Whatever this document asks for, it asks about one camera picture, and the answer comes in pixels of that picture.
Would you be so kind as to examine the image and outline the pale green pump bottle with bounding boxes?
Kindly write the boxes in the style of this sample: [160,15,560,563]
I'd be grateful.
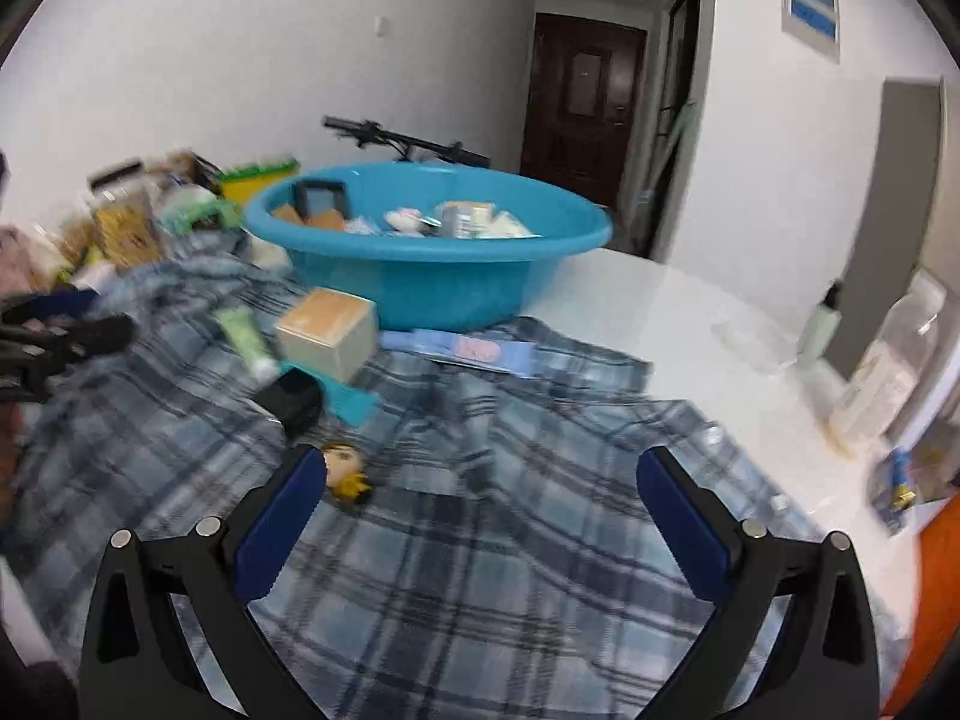
[796,280,845,365]

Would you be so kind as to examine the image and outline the green white snack pack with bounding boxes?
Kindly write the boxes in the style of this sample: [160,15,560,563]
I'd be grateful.
[161,187,241,237]

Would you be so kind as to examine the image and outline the white blue carton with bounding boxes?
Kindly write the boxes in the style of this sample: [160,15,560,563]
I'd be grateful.
[487,211,542,239]

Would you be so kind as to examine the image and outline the light green tube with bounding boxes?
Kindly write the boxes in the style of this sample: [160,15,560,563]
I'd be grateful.
[214,306,280,382]

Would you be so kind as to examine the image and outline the small figure toy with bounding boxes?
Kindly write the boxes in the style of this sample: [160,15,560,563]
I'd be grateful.
[319,441,370,515]

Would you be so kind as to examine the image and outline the light blue cosmetic tube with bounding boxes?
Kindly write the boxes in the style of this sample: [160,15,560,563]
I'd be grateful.
[379,328,541,376]

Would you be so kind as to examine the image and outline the yellow container green lid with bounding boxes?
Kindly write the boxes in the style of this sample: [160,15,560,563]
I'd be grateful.
[217,156,301,207]

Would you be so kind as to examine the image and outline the blue plaid shirt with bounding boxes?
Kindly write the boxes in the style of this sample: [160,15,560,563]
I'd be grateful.
[0,229,912,720]

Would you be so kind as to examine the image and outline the dark framed glass door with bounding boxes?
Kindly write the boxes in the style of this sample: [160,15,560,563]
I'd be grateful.
[649,0,706,256]

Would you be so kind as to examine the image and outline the teal tube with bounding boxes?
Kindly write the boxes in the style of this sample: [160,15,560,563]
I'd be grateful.
[285,364,380,425]

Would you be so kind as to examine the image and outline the orange chair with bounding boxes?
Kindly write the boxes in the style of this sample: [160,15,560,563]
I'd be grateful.
[883,493,960,715]

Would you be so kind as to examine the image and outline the blue plastic basin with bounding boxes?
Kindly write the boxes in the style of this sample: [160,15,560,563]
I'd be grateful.
[241,162,614,332]

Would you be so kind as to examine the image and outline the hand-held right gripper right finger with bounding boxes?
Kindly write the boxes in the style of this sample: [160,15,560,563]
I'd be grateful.
[636,446,880,720]

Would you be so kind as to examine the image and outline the clear plastic jar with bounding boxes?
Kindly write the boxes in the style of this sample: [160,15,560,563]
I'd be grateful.
[829,292,947,458]

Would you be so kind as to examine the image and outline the beige snack bag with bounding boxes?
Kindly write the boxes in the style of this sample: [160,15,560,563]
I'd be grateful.
[56,214,98,272]

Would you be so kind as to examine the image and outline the granola snack bag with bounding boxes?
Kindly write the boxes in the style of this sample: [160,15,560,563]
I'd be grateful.
[88,165,166,267]

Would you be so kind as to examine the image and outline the blue yellow small package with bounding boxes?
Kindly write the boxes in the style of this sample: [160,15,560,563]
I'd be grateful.
[870,446,920,533]

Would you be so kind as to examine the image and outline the small black case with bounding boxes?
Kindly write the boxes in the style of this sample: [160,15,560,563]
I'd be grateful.
[259,369,325,442]

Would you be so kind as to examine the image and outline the dark brown door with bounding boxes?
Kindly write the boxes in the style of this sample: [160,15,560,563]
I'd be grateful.
[520,13,648,203]

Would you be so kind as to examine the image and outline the beige carton orange top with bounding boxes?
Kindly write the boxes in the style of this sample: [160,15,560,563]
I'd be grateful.
[435,200,497,239]

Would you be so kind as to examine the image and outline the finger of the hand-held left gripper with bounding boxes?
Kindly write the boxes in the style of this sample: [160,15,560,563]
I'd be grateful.
[0,291,100,325]
[0,315,138,400]

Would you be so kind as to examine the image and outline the grey fridge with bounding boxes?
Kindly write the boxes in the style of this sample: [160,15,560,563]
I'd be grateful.
[821,77,947,383]

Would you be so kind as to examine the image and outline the beige box orange top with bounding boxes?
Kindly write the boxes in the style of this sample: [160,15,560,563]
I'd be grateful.
[275,287,378,385]

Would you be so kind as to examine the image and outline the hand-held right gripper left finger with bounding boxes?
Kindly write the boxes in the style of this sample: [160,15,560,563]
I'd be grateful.
[77,446,329,720]

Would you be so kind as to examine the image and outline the wall electric panel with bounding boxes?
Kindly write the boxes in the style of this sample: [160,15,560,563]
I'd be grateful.
[780,0,841,53]

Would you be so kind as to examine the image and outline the black frame stand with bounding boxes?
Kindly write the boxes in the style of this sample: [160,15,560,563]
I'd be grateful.
[292,178,352,224]

